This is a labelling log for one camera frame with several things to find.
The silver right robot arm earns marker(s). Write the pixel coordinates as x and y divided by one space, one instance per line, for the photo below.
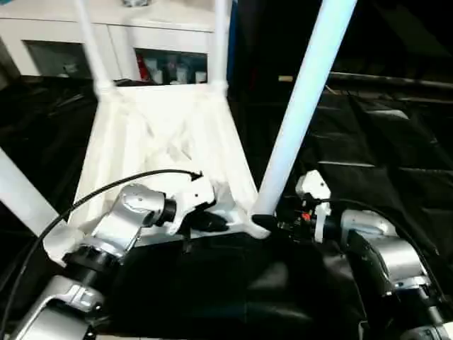
389 255

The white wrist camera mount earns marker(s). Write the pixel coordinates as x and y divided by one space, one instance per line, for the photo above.
196 193
315 184

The white plastic table top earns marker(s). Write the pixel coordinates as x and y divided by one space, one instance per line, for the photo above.
159 117

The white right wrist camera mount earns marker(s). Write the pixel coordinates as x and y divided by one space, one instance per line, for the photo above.
315 184

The long dark metal rod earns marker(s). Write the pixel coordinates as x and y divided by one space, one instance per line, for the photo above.
389 79

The black plastic table mat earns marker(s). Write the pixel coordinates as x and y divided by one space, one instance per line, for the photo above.
371 141

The small tan label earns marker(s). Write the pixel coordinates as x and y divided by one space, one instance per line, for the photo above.
285 78

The small white cup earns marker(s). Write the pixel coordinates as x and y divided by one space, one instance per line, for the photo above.
182 75
157 76
201 78

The white glass-door cabinet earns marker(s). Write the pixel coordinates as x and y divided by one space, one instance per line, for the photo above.
53 28

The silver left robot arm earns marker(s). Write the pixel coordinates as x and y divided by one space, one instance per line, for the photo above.
134 205

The dark patterned ornament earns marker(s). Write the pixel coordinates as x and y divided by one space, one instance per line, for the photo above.
136 2

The large black backdrop sheet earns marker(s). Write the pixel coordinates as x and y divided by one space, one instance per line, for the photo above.
389 35

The red cabinet item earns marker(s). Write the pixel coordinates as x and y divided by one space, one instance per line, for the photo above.
141 67

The white plastic table leg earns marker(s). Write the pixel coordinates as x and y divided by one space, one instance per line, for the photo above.
220 42
92 46
301 106
21 195

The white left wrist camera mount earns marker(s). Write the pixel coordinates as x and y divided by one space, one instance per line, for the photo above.
196 193

